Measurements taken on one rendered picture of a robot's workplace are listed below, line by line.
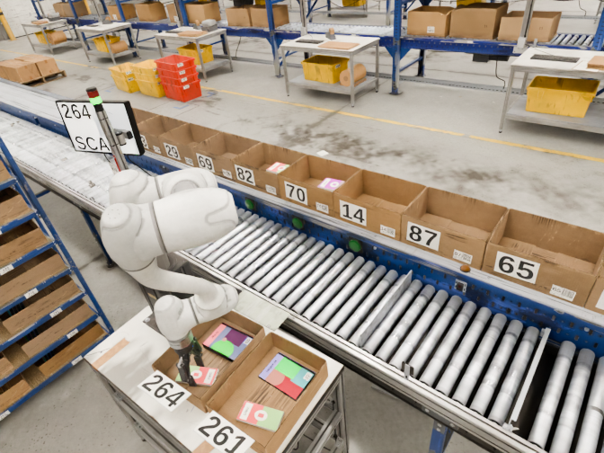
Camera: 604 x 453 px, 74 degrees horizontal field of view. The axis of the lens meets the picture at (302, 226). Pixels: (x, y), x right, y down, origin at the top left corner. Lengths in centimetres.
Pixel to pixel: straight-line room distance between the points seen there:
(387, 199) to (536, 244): 77
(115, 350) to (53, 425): 103
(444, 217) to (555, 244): 51
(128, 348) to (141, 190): 79
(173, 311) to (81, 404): 162
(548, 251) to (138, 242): 176
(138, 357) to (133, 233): 108
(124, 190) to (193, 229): 63
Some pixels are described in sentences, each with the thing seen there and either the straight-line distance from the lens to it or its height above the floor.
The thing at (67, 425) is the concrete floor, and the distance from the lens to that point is 295.
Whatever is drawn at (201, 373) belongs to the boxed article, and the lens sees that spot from 179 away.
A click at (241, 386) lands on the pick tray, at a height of 76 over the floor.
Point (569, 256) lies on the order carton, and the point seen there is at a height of 89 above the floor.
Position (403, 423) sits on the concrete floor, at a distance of 247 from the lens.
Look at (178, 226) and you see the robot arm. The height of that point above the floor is 165.
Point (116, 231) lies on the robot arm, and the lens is 98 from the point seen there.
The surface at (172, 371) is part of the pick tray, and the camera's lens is 186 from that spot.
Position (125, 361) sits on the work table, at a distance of 200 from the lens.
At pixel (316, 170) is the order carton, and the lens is 255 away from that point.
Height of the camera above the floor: 218
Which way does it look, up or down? 36 degrees down
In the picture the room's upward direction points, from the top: 7 degrees counter-clockwise
